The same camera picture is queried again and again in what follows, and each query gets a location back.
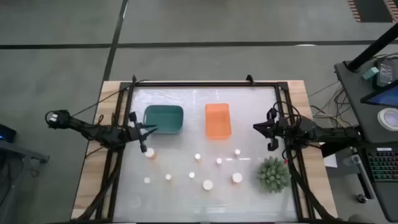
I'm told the clear plastic bottle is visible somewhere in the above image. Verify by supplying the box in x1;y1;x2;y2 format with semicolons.
343;154;361;167

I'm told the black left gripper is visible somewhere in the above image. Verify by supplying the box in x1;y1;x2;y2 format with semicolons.
123;111;159;154

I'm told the green artificial succulent plant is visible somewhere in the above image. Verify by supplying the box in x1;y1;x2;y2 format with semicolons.
256;156;292;194

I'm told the small teal box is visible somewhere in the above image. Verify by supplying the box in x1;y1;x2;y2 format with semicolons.
362;66;380;81

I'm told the black metal table frame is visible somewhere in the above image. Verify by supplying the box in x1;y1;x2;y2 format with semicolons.
70;74;338;224

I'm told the striped-edge dark floor mat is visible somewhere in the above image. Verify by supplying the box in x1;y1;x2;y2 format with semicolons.
347;0;398;23

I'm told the white paper sheet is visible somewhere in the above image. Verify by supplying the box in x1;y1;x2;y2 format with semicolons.
323;154;338;169

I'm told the grey cart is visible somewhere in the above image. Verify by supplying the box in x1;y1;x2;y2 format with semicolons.
0;139;50;224

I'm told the black cable bundle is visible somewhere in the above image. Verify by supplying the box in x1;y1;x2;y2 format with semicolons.
309;81;358;128

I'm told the black device with blue light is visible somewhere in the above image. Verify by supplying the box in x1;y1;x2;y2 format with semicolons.
0;123;17;144

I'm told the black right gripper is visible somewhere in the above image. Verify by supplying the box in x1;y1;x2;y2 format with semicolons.
252;107;292;152

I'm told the white plastic table sheet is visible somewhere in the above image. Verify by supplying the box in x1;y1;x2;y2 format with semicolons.
112;86;299;223

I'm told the orange plastic bin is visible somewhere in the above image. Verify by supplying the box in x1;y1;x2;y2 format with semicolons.
205;103;233;140

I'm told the backlit black keyboard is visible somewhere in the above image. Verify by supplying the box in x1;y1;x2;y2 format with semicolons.
366;146;398;183

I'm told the teal plastic bin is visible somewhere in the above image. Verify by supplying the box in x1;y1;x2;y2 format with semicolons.
142;105;184;135

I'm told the grey side desk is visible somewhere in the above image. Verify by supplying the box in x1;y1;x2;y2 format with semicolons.
334;57;398;223

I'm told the black slanted pole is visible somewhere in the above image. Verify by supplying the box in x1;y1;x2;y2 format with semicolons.
346;22;398;72

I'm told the white tape roll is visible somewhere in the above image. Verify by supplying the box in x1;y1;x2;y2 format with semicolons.
377;107;398;132

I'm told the black monitor with blue screen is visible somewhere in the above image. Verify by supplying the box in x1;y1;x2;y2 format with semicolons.
360;81;398;109

